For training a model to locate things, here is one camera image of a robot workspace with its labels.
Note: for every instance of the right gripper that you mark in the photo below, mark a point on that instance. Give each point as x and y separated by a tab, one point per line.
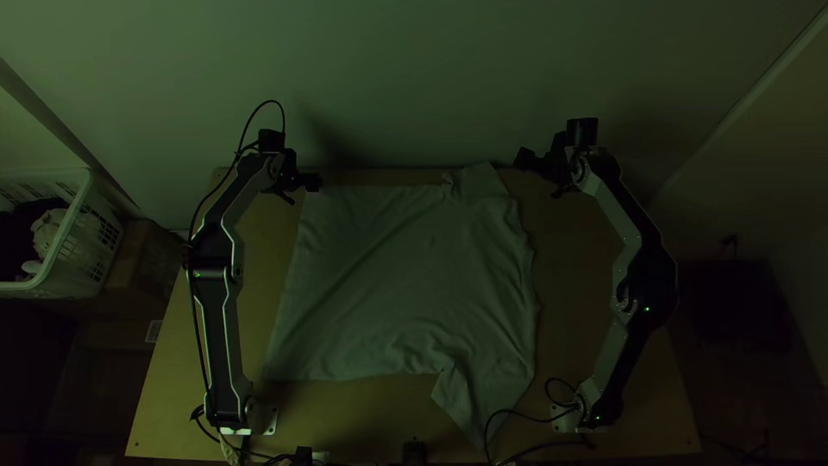
546	166

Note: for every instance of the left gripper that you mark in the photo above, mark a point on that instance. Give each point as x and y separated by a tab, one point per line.
299	179

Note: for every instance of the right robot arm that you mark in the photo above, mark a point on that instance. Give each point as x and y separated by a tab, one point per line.
637	285

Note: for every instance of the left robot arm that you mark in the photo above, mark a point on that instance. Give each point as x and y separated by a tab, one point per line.
217	304

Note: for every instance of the white t-shirt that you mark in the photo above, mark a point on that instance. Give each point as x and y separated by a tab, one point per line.
407	278

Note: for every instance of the brown cardboard box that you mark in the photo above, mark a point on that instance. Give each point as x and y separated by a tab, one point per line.
145	259

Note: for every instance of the white laundry basket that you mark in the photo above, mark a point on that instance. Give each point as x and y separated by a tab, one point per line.
84	246

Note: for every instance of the heap of clothes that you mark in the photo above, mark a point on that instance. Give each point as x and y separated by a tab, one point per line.
29	236

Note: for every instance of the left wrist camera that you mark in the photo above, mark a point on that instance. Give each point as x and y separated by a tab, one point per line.
272	140

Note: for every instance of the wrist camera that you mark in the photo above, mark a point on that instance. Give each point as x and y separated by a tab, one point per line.
582	132
272	140

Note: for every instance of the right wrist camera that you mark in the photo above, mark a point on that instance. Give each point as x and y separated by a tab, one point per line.
582	132

